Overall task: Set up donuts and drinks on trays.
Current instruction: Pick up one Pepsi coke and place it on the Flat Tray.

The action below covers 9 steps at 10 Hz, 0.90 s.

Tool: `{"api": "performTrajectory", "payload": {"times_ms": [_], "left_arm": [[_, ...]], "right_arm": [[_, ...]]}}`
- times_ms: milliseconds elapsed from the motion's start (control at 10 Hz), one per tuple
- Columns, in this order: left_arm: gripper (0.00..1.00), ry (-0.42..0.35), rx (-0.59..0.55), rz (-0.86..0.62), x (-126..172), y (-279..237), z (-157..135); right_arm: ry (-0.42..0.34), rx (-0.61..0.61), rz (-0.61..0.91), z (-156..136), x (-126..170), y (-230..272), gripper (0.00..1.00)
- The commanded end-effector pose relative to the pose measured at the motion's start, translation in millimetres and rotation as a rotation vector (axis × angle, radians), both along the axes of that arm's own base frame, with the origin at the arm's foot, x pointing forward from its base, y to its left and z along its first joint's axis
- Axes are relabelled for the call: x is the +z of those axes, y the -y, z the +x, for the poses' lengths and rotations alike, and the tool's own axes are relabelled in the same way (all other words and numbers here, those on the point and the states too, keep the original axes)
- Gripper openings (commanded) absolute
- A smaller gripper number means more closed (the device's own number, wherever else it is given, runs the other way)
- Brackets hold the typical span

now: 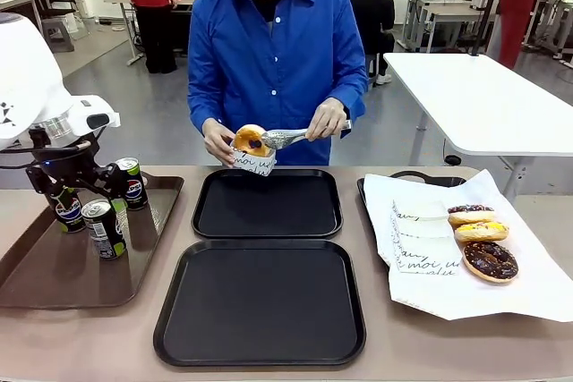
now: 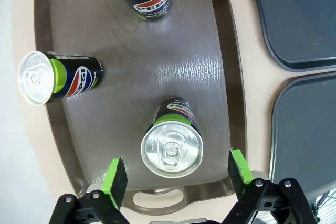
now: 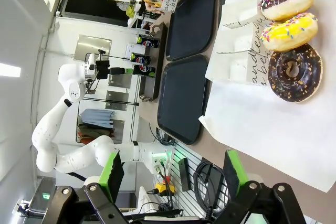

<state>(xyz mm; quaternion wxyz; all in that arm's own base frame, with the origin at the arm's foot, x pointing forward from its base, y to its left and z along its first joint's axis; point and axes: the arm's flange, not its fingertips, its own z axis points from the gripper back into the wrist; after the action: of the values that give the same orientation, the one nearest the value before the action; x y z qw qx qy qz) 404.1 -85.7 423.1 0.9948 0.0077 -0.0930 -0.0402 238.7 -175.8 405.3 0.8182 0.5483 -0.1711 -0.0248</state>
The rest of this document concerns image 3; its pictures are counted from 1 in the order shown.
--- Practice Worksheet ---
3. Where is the chocolate donut with coloured sprinkles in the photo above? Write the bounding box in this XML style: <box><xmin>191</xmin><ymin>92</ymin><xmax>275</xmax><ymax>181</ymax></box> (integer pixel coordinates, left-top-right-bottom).
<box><xmin>258</xmin><ymin>0</ymin><xmax>315</xmax><ymax>22</ymax></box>

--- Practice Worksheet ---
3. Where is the person's right hand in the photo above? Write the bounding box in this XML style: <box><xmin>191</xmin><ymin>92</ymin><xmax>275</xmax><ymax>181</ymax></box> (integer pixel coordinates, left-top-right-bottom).
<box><xmin>143</xmin><ymin>1</ymin><xmax>165</xmax><ymax>15</ymax></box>

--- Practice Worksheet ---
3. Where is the glazed donut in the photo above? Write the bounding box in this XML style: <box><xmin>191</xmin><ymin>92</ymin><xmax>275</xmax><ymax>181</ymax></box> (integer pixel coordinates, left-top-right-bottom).
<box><xmin>215</xmin><ymin>22</ymin><xmax>270</xmax><ymax>55</ymax></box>

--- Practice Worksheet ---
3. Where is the black power adapter box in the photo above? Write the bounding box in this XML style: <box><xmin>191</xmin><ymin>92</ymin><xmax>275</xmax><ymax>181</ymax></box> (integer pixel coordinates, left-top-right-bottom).
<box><xmin>178</xmin><ymin>157</ymin><xmax>192</xmax><ymax>193</ymax></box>

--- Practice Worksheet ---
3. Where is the dark chocolate donut with nuts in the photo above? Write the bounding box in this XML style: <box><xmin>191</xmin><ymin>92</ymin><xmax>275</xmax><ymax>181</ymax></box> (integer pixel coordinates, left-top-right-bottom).
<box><xmin>267</xmin><ymin>42</ymin><xmax>323</xmax><ymax>104</ymax></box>

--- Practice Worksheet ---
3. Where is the white slatted panel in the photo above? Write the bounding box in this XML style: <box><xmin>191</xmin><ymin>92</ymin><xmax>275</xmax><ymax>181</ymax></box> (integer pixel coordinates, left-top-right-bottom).
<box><xmin>154</xmin><ymin>140</ymin><xmax>232</xmax><ymax>218</ymax></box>

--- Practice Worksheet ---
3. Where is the olive garment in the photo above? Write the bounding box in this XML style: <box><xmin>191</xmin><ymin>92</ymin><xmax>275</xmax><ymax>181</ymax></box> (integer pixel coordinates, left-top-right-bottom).
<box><xmin>78</xmin><ymin>124</ymin><xmax>115</xmax><ymax>137</ymax></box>

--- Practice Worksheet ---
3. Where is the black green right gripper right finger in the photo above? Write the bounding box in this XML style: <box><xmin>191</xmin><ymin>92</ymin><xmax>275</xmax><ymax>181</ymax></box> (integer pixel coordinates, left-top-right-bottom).
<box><xmin>217</xmin><ymin>149</ymin><xmax>308</xmax><ymax>224</ymax></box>

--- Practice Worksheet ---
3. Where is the brown plastic tray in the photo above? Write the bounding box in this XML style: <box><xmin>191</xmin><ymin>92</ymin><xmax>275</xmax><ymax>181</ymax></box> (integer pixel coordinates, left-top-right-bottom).
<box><xmin>139</xmin><ymin>23</ymin><xmax>169</xmax><ymax>103</ymax></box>

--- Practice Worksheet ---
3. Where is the yellow frosted donut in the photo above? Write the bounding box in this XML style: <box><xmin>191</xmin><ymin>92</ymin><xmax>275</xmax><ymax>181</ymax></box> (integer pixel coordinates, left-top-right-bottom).
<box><xmin>261</xmin><ymin>12</ymin><xmax>319</xmax><ymax>52</ymax></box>

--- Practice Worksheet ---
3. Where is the grey box with green display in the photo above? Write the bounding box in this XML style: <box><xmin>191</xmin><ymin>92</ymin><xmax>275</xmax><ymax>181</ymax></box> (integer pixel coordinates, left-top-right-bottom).
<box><xmin>35</xmin><ymin>179</ymin><xmax>57</xmax><ymax>210</ymax></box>

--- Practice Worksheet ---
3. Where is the yellow emergency stop button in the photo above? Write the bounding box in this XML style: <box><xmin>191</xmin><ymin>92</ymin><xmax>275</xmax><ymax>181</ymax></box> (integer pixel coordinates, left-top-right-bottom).
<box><xmin>154</xmin><ymin>180</ymin><xmax>176</xmax><ymax>197</ymax></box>

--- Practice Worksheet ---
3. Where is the red-topped donut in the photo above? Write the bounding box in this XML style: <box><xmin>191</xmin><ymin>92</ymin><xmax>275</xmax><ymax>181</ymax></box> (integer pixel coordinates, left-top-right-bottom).
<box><xmin>160</xmin><ymin>0</ymin><xmax>181</xmax><ymax>14</ymax></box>

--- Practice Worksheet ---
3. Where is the black cable bundle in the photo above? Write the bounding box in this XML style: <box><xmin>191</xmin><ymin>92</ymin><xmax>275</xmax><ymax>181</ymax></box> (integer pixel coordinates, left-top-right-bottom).
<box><xmin>193</xmin><ymin>161</ymin><xmax>230</xmax><ymax>216</ymax></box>

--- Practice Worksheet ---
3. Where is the white paper sheet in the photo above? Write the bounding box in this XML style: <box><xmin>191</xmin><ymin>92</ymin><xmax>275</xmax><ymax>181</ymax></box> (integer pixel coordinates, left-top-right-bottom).
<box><xmin>198</xmin><ymin>0</ymin><xmax>336</xmax><ymax>193</ymax></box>

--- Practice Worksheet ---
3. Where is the rectangular ceiling light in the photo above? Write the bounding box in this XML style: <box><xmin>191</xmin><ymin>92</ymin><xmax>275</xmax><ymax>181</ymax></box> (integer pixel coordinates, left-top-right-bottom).
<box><xmin>0</xmin><ymin>62</ymin><xmax>22</xmax><ymax>78</ymax></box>

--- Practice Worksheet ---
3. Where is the black Pepsi can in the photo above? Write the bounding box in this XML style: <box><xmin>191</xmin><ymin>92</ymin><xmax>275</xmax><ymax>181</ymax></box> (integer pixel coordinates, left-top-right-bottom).
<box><xmin>132</xmin><ymin>65</ymin><xmax>157</xmax><ymax>78</ymax></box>
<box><xmin>135</xmin><ymin>34</ymin><xmax>160</xmax><ymax>49</ymax></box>
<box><xmin>130</xmin><ymin>52</ymin><xmax>153</xmax><ymax>66</ymax></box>

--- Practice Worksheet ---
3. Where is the blue garment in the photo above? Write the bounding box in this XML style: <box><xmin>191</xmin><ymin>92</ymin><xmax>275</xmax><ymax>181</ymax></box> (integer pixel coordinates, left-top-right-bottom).
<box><xmin>80</xmin><ymin>108</ymin><xmax>116</xmax><ymax>129</ymax></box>

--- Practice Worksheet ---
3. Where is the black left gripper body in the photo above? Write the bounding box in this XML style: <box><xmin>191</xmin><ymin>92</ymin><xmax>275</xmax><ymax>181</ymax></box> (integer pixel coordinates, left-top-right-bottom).
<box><xmin>96</xmin><ymin>60</ymin><xmax>111</xmax><ymax>80</ymax></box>

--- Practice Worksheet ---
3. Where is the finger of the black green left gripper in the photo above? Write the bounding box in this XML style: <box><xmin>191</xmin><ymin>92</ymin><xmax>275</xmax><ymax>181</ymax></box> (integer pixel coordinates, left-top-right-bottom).
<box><xmin>110</xmin><ymin>67</ymin><xmax>134</xmax><ymax>76</ymax></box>

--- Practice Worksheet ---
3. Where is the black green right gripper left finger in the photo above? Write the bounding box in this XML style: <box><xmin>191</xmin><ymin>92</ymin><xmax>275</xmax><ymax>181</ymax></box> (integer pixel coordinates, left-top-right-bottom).
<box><xmin>41</xmin><ymin>150</ymin><xmax>132</xmax><ymax>224</ymax></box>

